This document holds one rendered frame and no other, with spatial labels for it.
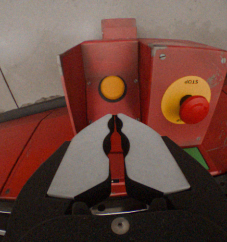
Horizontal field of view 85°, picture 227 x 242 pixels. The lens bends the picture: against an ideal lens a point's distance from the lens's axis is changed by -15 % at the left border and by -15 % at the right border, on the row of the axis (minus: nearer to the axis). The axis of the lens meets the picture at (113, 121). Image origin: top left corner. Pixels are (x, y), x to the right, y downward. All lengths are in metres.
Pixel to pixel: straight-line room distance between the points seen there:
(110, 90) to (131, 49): 0.07
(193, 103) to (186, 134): 0.08
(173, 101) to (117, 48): 0.12
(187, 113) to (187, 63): 0.06
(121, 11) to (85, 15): 0.21
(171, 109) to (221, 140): 0.35
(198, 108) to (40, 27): 0.97
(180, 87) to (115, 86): 0.10
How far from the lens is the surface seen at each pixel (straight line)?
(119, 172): 0.21
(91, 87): 0.25
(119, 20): 0.93
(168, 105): 0.20
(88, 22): 0.95
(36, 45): 1.05
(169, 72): 0.18
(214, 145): 0.50
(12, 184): 0.60
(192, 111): 0.18
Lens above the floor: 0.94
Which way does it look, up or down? 55 degrees down
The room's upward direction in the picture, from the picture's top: 178 degrees clockwise
